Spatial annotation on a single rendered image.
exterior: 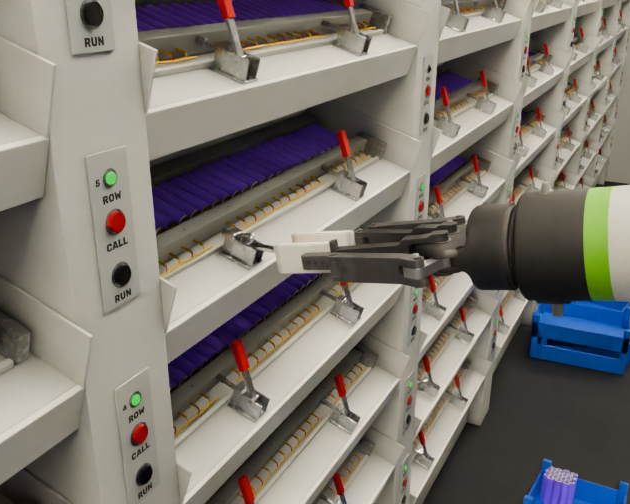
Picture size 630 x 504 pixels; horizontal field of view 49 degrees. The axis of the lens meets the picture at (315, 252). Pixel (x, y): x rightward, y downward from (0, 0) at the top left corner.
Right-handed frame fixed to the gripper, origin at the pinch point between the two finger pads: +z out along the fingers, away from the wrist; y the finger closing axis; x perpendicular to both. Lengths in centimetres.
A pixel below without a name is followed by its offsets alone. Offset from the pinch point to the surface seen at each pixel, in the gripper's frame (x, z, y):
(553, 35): 9, 9, 185
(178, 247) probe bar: 2.8, 12.3, -5.7
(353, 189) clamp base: 0.2, 7.8, 25.7
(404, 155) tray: 0.8, 7.5, 44.4
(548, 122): -18, 13, 184
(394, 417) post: -47, 17, 45
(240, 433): -19.9, 11.8, -3.8
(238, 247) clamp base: 1.0, 8.5, -0.9
